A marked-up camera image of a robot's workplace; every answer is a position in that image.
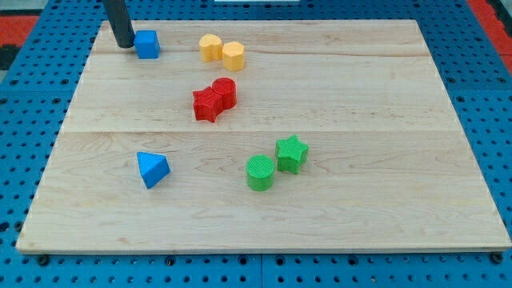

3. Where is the yellow heart block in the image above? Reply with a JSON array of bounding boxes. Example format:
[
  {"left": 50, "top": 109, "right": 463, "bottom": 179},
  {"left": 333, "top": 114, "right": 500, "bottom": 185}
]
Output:
[{"left": 198, "top": 34, "right": 223, "bottom": 62}]

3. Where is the wooden board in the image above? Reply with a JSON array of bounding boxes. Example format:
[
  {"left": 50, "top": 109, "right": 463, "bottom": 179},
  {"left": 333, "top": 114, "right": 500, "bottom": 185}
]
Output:
[{"left": 17, "top": 20, "right": 511, "bottom": 255}]

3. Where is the red star block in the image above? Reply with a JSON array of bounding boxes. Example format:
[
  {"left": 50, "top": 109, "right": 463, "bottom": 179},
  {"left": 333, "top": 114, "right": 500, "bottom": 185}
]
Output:
[{"left": 193, "top": 86, "right": 223, "bottom": 122}]

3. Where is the red cylinder block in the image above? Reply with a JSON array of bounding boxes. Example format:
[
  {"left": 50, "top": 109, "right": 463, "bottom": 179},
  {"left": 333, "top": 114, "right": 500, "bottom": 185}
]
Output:
[{"left": 212, "top": 77, "right": 237, "bottom": 110}]

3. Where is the green star block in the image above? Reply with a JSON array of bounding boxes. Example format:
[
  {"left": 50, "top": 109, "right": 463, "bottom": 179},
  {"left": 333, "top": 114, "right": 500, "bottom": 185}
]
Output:
[{"left": 275, "top": 134, "right": 309, "bottom": 174}]

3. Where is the blue cube block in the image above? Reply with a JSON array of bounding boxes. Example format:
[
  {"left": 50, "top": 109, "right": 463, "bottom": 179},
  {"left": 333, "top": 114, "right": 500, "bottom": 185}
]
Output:
[{"left": 134, "top": 30, "right": 160, "bottom": 59}]

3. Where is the yellow hexagon block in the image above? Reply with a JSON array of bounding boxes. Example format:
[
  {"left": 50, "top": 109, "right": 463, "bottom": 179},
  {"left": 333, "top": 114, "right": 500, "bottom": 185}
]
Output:
[{"left": 222, "top": 42, "right": 245, "bottom": 71}]

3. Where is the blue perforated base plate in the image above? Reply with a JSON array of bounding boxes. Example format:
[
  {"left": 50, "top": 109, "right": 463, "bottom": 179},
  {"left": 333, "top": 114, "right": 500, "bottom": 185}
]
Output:
[{"left": 1, "top": 0, "right": 511, "bottom": 287}]

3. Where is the blue triangle block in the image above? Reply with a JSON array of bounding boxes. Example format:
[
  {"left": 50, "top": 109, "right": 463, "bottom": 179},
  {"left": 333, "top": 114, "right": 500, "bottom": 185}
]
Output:
[{"left": 136, "top": 152, "right": 171, "bottom": 189}]

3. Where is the green cylinder block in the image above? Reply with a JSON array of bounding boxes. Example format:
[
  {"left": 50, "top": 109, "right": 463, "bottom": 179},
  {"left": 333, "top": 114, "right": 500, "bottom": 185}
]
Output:
[{"left": 246, "top": 154, "right": 274, "bottom": 191}]

